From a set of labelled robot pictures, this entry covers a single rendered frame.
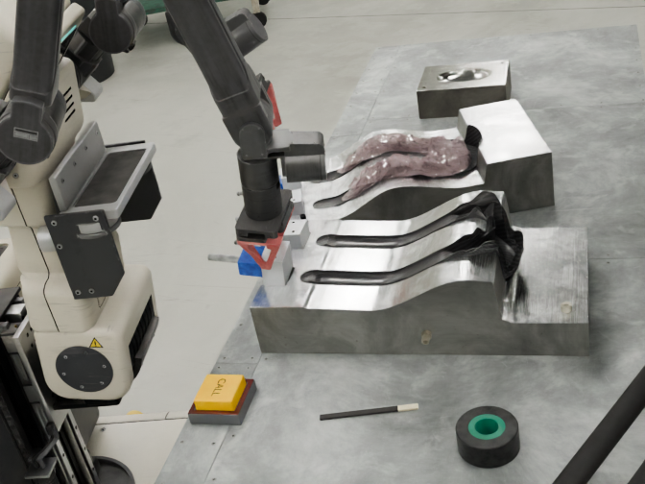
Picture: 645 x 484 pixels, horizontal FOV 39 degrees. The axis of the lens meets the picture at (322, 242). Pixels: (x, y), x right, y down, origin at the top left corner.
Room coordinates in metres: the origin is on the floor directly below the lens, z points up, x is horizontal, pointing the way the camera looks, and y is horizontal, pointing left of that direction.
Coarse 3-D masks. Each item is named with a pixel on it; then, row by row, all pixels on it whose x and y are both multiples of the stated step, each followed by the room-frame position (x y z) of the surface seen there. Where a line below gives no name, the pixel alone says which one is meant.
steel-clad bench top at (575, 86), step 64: (384, 64) 2.35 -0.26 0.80; (512, 64) 2.16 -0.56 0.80; (576, 64) 2.08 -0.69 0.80; (640, 64) 2.00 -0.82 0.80; (384, 128) 1.94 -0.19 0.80; (448, 128) 1.87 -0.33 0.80; (576, 128) 1.74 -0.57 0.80; (640, 128) 1.68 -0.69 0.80; (576, 192) 1.48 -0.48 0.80; (640, 192) 1.43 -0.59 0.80; (640, 256) 1.23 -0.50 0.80; (640, 320) 1.07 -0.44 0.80; (256, 384) 1.10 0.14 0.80; (320, 384) 1.07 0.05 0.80; (384, 384) 1.04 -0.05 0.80; (448, 384) 1.02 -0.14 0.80; (512, 384) 0.99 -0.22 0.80; (576, 384) 0.96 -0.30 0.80; (192, 448) 0.99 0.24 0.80; (256, 448) 0.96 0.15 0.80; (320, 448) 0.94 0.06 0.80; (384, 448) 0.91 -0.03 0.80; (448, 448) 0.89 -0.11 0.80; (576, 448) 0.84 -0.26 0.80; (640, 448) 0.82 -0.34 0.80
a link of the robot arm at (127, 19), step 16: (96, 0) 1.59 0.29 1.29; (112, 0) 1.58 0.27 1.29; (96, 16) 1.59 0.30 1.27; (112, 16) 1.59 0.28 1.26; (128, 16) 1.60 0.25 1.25; (144, 16) 1.67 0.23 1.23; (96, 32) 1.59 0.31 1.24; (112, 32) 1.59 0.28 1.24; (128, 32) 1.58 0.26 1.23; (112, 48) 1.59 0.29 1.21
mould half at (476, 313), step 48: (480, 192) 1.31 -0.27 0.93; (432, 240) 1.23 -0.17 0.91; (528, 240) 1.25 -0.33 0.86; (576, 240) 1.22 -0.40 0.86; (288, 288) 1.21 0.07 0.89; (336, 288) 1.19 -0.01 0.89; (384, 288) 1.16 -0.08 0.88; (432, 288) 1.08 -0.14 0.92; (480, 288) 1.06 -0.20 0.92; (528, 288) 1.12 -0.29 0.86; (576, 288) 1.10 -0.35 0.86; (288, 336) 1.16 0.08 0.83; (336, 336) 1.14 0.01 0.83; (384, 336) 1.11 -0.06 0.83; (432, 336) 1.09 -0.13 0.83; (480, 336) 1.06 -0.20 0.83; (528, 336) 1.04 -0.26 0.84; (576, 336) 1.02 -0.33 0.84
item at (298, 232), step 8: (288, 224) 1.36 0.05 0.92; (296, 224) 1.36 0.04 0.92; (304, 224) 1.35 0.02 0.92; (288, 232) 1.34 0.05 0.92; (296, 232) 1.33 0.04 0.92; (304, 232) 1.35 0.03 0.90; (288, 240) 1.33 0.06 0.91; (296, 240) 1.33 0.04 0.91; (304, 240) 1.34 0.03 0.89; (296, 248) 1.33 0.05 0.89
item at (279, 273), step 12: (264, 252) 1.24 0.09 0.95; (288, 252) 1.24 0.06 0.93; (240, 264) 1.24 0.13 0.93; (252, 264) 1.23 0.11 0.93; (276, 264) 1.21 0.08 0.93; (288, 264) 1.24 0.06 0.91; (252, 276) 1.24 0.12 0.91; (264, 276) 1.23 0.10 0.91; (276, 276) 1.22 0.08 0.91; (288, 276) 1.24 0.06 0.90
